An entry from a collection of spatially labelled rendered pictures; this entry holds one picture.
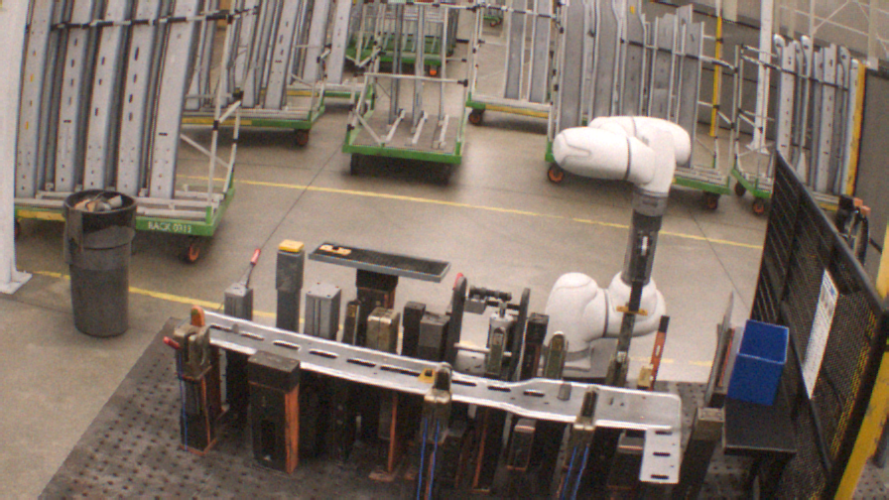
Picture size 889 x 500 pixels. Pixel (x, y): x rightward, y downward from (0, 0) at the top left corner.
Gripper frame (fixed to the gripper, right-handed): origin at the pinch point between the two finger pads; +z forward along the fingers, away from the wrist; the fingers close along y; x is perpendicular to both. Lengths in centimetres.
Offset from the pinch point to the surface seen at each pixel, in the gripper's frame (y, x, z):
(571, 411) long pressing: 7.6, -10.3, 29.1
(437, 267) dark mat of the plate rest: -36, -54, 13
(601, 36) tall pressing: -698, -45, -19
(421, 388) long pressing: 8, -47, 29
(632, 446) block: 20.1, 7.3, 31.2
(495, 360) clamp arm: -12.0, -32.8, 26.8
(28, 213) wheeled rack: -264, -398, 103
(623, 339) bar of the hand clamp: -14.7, -0.6, 17.3
